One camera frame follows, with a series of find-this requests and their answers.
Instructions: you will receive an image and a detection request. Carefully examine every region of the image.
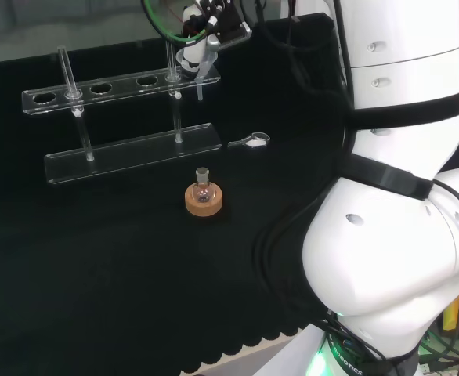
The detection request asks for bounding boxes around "cork ring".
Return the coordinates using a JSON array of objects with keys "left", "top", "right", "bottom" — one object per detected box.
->
[{"left": 184, "top": 183, "right": 225, "bottom": 217}]

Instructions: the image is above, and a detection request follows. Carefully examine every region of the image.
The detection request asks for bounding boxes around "black cable bundle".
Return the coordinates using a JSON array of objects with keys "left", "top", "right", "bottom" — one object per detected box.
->
[{"left": 252, "top": 154, "right": 352, "bottom": 353}]

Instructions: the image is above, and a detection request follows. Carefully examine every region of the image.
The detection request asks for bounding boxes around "pale board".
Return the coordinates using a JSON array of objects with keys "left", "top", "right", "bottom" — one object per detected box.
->
[{"left": 258, "top": 323, "right": 325, "bottom": 376}]

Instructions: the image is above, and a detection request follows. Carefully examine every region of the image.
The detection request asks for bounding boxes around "clear plastic funnel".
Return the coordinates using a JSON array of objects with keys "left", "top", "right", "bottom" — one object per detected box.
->
[{"left": 176, "top": 49, "right": 219, "bottom": 103}]

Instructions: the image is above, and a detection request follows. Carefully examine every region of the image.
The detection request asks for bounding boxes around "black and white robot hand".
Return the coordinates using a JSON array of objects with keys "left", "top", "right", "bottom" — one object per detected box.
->
[{"left": 179, "top": 0, "right": 253, "bottom": 78}]

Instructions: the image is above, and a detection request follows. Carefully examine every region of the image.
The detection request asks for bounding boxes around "small round-bottom glass flask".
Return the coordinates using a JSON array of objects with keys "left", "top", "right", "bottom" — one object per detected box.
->
[{"left": 192, "top": 167, "right": 218, "bottom": 204}]

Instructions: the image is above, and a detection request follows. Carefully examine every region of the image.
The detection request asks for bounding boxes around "clear glass weighing funnel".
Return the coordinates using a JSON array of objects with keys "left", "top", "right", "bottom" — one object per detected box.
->
[{"left": 227, "top": 132, "right": 272, "bottom": 150}]

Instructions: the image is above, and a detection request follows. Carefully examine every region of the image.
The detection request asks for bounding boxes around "clear acrylic funnel stand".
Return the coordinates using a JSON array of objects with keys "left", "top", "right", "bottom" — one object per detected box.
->
[{"left": 20, "top": 38, "right": 223, "bottom": 186}]

